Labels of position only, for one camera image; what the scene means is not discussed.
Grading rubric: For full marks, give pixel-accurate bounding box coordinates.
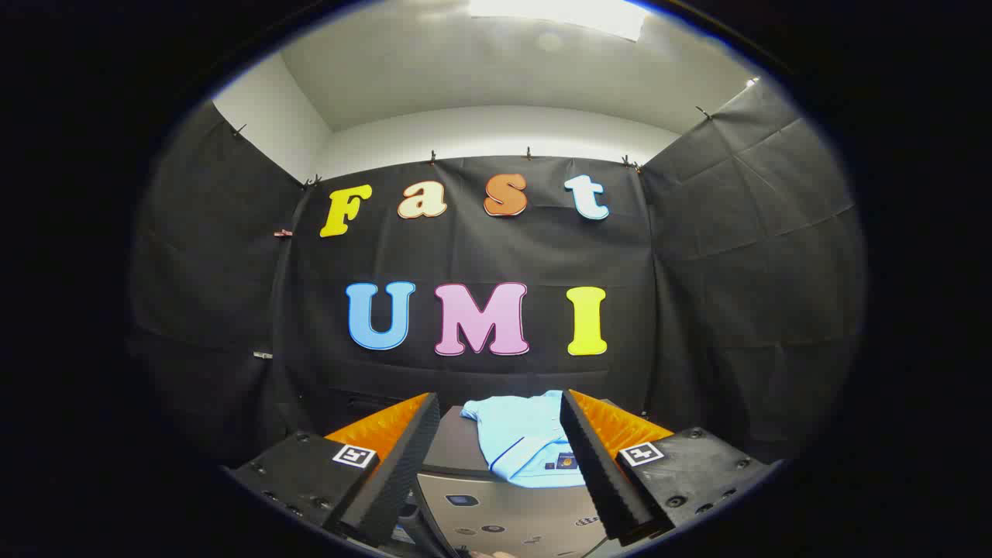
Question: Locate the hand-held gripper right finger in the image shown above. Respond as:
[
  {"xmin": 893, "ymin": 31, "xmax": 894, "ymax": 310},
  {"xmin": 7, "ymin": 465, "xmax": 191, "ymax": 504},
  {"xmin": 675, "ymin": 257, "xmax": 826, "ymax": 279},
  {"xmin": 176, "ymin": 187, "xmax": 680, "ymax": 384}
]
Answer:
[{"xmin": 559, "ymin": 389, "xmax": 777, "ymax": 543}]

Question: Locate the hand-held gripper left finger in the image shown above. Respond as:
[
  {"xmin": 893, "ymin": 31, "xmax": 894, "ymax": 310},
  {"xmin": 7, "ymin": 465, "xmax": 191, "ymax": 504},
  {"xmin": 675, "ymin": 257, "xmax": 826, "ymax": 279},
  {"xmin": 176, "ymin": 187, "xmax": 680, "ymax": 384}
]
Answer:
[{"xmin": 225, "ymin": 392, "xmax": 442, "ymax": 546}]

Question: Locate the light blue shirt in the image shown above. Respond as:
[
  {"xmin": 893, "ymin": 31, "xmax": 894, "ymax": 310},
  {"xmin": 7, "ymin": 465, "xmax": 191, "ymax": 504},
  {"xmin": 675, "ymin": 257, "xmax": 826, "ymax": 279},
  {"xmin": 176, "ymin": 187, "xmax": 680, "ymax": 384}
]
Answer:
[{"xmin": 461, "ymin": 390, "xmax": 590, "ymax": 489}]

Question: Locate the grey washing machine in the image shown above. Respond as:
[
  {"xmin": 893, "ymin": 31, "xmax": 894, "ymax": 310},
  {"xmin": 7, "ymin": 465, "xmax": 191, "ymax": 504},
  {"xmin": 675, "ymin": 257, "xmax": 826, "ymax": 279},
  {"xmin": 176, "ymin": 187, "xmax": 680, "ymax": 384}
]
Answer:
[{"xmin": 391, "ymin": 403, "xmax": 621, "ymax": 558}]

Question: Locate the black backdrop cloth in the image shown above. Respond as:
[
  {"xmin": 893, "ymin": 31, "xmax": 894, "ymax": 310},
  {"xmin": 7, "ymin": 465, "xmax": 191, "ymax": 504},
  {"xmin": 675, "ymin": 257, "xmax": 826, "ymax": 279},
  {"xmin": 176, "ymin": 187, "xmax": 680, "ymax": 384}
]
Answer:
[{"xmin": 128, "ymin": 77, "xmax": 867, "ymax": 466}]

